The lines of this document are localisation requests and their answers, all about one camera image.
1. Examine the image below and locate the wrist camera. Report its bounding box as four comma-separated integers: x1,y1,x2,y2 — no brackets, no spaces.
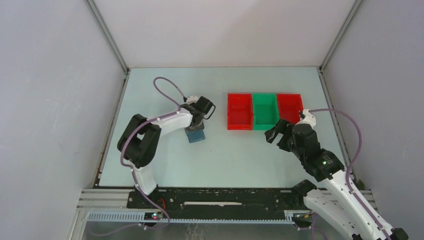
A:
184,95,199,105
297,109,317,128

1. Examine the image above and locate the slotted cable duct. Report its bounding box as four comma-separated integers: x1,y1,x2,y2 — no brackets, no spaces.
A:
86,211,312,224

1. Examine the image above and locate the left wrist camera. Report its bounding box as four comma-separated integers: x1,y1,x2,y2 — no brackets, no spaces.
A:
184,95,199,105

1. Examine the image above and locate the right red bin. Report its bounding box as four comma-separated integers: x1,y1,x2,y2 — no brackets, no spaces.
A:
276,93,304,124

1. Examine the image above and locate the left red bin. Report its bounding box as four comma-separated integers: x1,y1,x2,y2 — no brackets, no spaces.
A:
227,93,254,131

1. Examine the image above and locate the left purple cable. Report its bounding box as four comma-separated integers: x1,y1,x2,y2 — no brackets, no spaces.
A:
119,76,186,231

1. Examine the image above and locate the red bin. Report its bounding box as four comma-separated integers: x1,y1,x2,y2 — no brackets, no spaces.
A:
276,93,304,124
227,93,254,131

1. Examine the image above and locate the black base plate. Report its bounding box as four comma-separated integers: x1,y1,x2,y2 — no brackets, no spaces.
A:
126,187,312,220

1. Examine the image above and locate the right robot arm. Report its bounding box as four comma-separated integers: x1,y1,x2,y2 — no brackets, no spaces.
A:
264,119,409,240

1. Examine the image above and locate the blue leather card holder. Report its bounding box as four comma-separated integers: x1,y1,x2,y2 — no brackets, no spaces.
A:
186,129,206,144

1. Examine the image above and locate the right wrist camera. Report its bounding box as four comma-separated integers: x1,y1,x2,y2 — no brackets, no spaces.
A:
297,109,317,128

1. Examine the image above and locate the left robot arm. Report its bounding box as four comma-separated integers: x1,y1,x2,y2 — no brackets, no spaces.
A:
117,96,216,208

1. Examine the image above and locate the green bin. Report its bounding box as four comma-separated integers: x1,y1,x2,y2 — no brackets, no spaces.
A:
252,93,280,131

